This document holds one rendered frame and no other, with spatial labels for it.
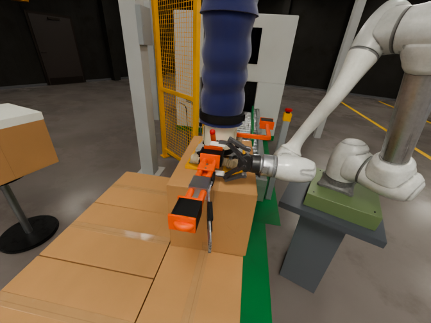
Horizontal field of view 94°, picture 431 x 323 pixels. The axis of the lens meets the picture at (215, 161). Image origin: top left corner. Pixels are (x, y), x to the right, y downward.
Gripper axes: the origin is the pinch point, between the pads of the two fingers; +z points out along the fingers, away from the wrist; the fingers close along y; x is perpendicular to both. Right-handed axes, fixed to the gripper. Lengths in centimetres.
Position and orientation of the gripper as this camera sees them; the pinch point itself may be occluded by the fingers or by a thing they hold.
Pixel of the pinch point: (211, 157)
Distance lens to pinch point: 84.7
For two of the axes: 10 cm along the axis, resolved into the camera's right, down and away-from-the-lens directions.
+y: -0.6, 8.7, 4.9
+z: -9.8, -1.3, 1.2
